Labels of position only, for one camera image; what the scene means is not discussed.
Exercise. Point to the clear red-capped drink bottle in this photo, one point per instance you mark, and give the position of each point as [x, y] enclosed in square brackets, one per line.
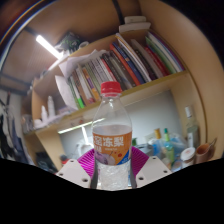
[111, 143]

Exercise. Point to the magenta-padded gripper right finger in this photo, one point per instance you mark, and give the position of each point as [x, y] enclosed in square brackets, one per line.
[151, 170]

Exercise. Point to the brown jar with white lid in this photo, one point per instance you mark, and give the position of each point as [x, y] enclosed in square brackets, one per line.
[187, 157]

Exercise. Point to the green-capped bottle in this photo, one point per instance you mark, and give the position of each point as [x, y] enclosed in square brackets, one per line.
[167, 143]

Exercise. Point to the brown mug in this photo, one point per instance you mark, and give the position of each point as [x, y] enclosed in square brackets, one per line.
[202, 153]

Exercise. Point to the tall clear glass bottle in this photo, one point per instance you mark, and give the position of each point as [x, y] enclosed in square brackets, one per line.
[192, 130]

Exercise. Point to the white ceiling light tube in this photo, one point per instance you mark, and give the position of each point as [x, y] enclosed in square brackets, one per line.
[48, 46]

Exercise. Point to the hanging dark clothes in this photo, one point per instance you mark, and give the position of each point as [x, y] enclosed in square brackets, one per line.
[6, 133]

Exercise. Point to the yellow-capped bottle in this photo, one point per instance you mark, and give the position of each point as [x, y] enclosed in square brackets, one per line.
[157, 134]

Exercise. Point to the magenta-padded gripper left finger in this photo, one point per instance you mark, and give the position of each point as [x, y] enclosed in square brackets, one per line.
[71, 173]

